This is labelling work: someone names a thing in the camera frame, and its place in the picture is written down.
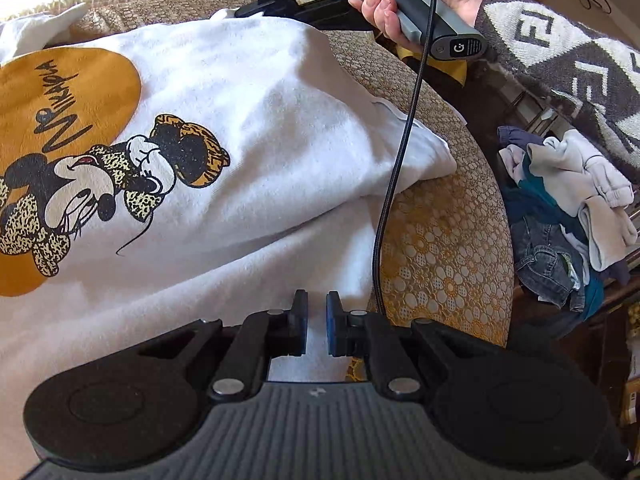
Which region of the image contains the round table lace cloth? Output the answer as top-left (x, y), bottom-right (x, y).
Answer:
top-left (64, 0), bottom-right (516, 380)

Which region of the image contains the patterned sleeve right forearm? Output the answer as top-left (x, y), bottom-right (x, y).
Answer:
top-left (475, 0), bottom-right (639, 184)

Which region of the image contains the clothes pile on chair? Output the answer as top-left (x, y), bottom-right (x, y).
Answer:
top-left (497, 126), bottom-right (638, 335)

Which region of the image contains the white printed sweatshirt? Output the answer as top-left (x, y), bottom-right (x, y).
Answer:
top-left (0, 2), bottom-right (458, 480)

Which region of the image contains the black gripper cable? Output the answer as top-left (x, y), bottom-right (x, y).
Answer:
top-left (371, 0), bottom-right (438, 317)

